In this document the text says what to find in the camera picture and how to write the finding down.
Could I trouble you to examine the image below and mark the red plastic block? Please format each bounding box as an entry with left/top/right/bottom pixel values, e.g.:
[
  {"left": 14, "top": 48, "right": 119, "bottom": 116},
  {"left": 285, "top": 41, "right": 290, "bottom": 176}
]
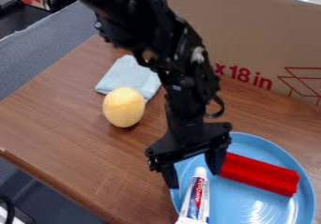
[{"left": 219, "top": 153, "right": 300, "bottom": 197}]

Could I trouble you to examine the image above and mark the grey fabric partition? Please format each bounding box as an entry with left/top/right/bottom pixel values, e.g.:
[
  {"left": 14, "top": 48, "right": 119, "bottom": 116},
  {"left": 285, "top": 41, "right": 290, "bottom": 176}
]
[{"left": 0, "top": 2, "right": 96, "bottom": 101}]

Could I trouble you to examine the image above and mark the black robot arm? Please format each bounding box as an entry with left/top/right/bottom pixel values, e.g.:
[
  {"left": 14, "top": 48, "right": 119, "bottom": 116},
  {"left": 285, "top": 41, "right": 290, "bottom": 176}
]
[{"left": 44, "top": 0, "right": 232, "bottom": 188}]

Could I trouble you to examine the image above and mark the cardboard box with red print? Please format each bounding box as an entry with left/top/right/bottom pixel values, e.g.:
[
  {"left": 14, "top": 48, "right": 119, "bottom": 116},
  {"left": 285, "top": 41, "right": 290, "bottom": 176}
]
[{"left": 169, "top": 0, "right": 321, "bottom": 107}]

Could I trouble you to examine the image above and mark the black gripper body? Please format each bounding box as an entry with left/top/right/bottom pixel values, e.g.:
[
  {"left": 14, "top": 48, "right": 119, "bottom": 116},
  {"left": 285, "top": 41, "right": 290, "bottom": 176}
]
[{"left": 146, "top": 97, "right": 232, "bottom": 172}]

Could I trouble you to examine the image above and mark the white toothpaste tube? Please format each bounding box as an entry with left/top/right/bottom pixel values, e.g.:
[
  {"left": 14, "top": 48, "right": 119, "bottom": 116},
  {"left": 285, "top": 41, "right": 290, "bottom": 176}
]
[{"left": 174, "top": 167, "right": 210, "bottom": 224}]

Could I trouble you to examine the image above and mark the yellow lemon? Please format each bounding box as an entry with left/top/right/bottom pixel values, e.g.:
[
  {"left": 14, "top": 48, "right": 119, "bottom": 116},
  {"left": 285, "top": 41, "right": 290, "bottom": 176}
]
[{"left": 103, "top": 87, "right": 146, "bottom": 127}]

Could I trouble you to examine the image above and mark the blue plate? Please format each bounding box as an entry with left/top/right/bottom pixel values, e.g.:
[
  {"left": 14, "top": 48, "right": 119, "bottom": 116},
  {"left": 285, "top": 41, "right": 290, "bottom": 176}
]
[{"left": 169, "top": 131, "right": 317, "bottom": 224}]

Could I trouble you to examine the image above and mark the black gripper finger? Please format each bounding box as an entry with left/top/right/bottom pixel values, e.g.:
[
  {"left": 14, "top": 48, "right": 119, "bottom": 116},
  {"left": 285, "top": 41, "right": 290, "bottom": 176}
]
[
  {"left": 161, "top": 164, "right": 179, "bottom": 189},
  {"left": 205, "top": 145, "right": 229, "bottom": 175}
]

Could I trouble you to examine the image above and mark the light blue folded cloth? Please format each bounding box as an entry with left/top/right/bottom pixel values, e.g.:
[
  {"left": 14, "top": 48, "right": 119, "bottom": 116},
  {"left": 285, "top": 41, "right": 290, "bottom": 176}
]
[{"left": 95, "top": 54, "right": 161, "bottom": 101}]

